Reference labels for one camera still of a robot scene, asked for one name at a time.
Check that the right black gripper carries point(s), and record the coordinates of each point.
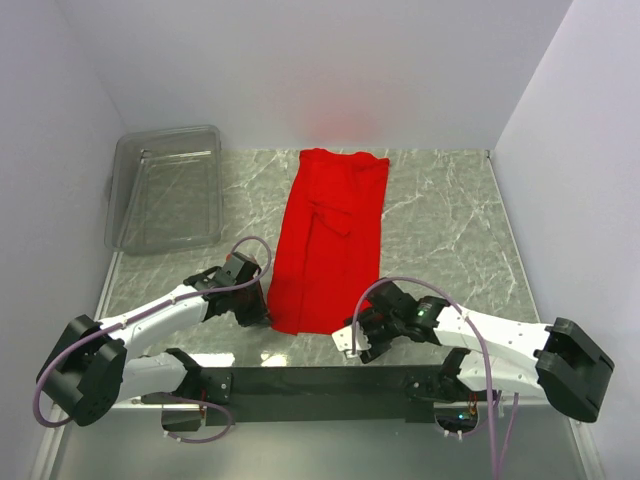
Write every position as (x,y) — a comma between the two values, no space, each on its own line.
(377,347)

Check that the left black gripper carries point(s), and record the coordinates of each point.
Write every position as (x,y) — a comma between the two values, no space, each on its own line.
(258,312)

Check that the red t shirt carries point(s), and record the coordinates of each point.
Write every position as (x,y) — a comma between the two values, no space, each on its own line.
(329,247)

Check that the clear plastic bin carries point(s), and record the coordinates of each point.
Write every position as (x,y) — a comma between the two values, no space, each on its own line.
(166,191)

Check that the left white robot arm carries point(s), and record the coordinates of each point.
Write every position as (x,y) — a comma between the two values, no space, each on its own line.
(96,364)

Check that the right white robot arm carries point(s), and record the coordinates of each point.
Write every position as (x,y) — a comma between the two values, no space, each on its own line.
(557,362)

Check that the black base beam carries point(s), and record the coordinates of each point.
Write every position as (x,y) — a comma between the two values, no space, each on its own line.
(281,394)

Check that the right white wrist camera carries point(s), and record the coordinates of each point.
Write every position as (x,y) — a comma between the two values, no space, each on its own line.
(351,341)

